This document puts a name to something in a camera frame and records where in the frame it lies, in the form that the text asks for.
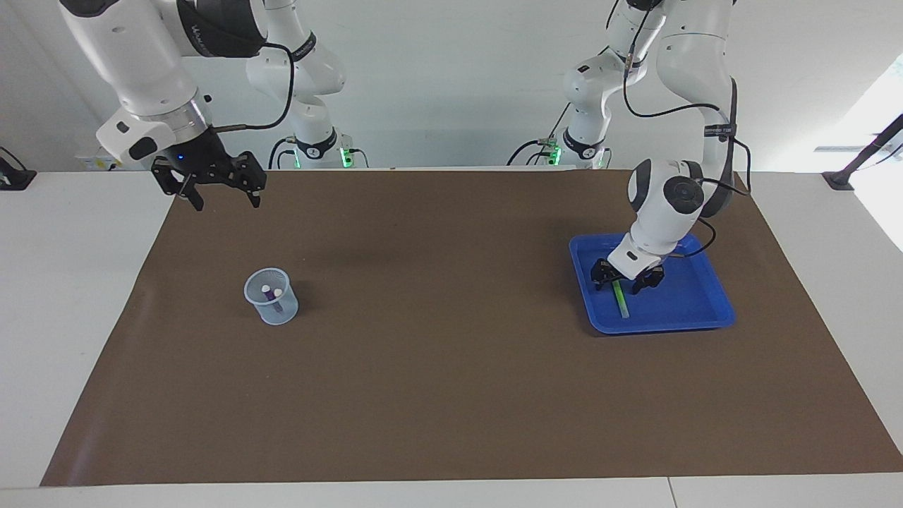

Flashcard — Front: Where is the black table clamp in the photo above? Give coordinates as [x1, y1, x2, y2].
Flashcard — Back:
[0, 147, 37, 191]

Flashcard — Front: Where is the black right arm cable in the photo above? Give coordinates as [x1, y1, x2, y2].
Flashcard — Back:
[212, 41, 296, 133]

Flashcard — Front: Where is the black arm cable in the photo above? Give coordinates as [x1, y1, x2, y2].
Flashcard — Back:
[212, 41, 296, 133]
[621, 0, 752, 258]

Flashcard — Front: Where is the blue plastic tray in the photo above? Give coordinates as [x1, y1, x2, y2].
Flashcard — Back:
[569, 231, 737, 335]

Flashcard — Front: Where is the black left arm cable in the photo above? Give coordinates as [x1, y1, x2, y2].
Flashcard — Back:
[621, 0, 752, 258]

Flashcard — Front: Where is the black stand with pole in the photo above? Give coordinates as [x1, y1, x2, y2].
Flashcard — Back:
[822, 113, 903, 191]

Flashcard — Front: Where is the brown table mat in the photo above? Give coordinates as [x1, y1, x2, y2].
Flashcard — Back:
[40, 169, 903, 488]

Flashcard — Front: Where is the clear plastic cup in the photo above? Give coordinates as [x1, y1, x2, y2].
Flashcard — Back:
[244, 269, 300, 327]

